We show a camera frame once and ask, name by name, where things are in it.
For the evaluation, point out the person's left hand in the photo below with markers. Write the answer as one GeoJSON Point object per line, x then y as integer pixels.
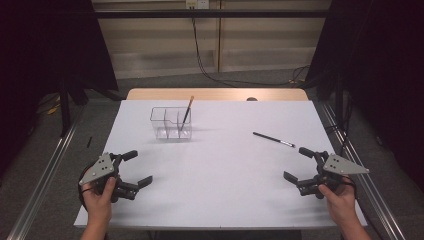
{"type": "Point", "coordinates": [98, 206]}

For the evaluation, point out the white wall socket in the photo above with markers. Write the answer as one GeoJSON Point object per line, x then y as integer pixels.
{"type": "Point", "coordinates": [203, 3]}

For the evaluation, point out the black pen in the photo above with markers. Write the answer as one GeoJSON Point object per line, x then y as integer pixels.
{"type": "Point", "coordinates": [270, 137]}

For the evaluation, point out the clear acrylic organizer box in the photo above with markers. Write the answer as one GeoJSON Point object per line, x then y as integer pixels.
{"type": "Point", "coordinates": [166, 133]}

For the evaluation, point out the black horizontal bar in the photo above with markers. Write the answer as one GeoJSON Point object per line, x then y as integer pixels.
{"type": "Point", "coordinates": [150, 13]}

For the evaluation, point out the small dark round object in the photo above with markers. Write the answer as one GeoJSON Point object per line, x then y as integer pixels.
{"type": "Point", "coordinates": [252, 99]}

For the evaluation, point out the orange and black makeup brush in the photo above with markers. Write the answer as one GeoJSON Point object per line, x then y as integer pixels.
{"type": "Point", "coordinates": [188, 108]}

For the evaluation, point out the wall socket with yellow label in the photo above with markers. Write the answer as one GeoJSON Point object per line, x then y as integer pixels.
{"type": "Point", "coordinates": [191, 3]}

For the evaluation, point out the aluminium rail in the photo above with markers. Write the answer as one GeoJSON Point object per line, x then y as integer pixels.
{"type": "Point", "coordinates": [43, 180]}
{"type": "Point", "coordinates": [384, 213]}

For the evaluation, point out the dark curtain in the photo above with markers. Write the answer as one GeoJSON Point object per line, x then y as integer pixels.
{"type": "Point", "coordinates": [383, 50]}
{"type": "Point", "coordinates": [33, 50]}

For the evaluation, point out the person's right hand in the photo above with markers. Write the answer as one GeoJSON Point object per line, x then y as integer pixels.
{"type": "Point", "coordinates": [343, 205]}

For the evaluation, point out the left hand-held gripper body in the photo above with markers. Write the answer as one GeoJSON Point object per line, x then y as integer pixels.
{"type": "Point", "coordinates": [100, 168]}

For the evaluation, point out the white table mat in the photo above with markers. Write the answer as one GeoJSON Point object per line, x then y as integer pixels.
{"type": "Point", "coordinates": [216, 173]}

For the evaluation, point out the black metal stand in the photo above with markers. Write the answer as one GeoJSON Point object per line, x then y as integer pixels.
{"type": "Point", "coordinates": [339, 100]}
{"type": "Point", "coordinates": [65, 110]}

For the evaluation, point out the small black stick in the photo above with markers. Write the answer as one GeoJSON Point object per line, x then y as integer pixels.
{"type": "Point", "coordinates": [89, 141]}

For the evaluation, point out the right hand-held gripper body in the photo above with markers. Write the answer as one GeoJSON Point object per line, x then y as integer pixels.
{"type": "Point", "coordinates": [340, 166]}

